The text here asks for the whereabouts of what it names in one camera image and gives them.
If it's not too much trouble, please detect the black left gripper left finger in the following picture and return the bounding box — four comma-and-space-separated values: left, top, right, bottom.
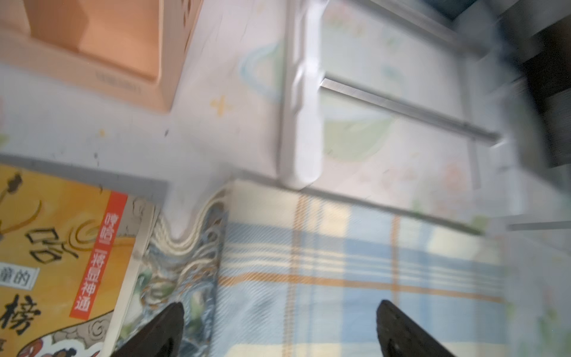
112, 302, 184, 357

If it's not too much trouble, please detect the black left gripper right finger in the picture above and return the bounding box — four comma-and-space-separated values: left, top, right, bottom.
376, 300, 454, 357

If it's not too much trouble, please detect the yellow blue plaid scarf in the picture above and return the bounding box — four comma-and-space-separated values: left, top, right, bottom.
115, 180, 508, 356

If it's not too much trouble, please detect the black grey checkered scarf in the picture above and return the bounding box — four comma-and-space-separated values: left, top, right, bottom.
501, 1, 570, 166

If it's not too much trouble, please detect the yellow illustrated comic book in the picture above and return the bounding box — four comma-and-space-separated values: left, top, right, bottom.
1, 165, 158, 356

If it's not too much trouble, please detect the floral table mat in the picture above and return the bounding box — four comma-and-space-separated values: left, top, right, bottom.
1, 1, 570, 356

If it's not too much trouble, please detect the white steel clothes rack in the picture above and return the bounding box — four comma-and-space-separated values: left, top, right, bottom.
277, 1, 503, 190

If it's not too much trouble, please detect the orange plastic file organizer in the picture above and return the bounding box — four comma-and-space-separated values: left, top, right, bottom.
1, 0, 203, 112

